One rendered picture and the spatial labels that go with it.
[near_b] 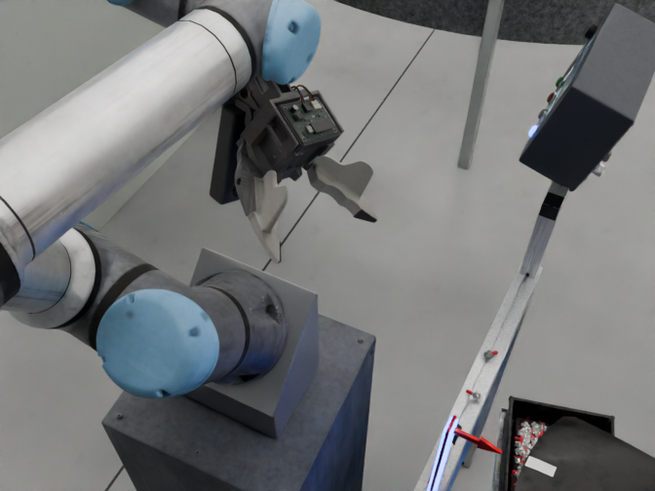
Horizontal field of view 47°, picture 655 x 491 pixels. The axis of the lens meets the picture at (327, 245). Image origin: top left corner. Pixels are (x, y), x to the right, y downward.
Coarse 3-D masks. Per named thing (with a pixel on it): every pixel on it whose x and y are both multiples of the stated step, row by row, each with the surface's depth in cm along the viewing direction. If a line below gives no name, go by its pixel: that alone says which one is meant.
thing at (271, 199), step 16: (272, 176) 72; (256, 192) 73; (272, 192) 71; (288, 192) 69; (256, 208) 72; (272, 208) 71; (256, 224) 71; (272, 224) 71; (272, 240) 71; (272, 256) 71
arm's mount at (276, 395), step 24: (216, 264) 101; (240, 264) 100; (288, 288) 97; (288, 312) 97; (312, 312) 97; (288, 336) 97; (312, 336) 102; (288, 360) 97; (312, 360) 106; (216, 384) 100; (264, 384) 98; (288, 384) 99; (216, 408) 106; (240, 408) 102; (264, 408) 98; (288, 408) 103; (264, 432) 104
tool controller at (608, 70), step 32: (608, 32) 122; (640, 32) 124; (576, 64) 124; (608, 64) 118; (640, 64) 120; (576, 96) 114; (608, 96) 114; (640, 96) 115; (544, 128) 121; (576, 128) 118; (608, 128) 115; (544, 160) 125; (576, 160) 122
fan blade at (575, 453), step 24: (552, 432) 90; (576, 432) 90; (600, 432) 90; (528, 456) 86; (552, 456) 86; (576, 456) 86; (600, 456) 86; (624, 456) 86; (648, 456) 86; (528, 480) 83; (552, 480) 83; (576, 480) 83; (600, 480) 83; (624, 480) 83; (648, 480) 83
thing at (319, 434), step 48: (336, 336) 115; (336, 384) 109; (144, 432) 105; (192, 432) 105; (240, 432) 105; (288, 432) 105; (336, 432) 111; (144, 480) 118; (192, 480) 107; (240, 480) 100; (288, 480) 100; (336, 480) 126
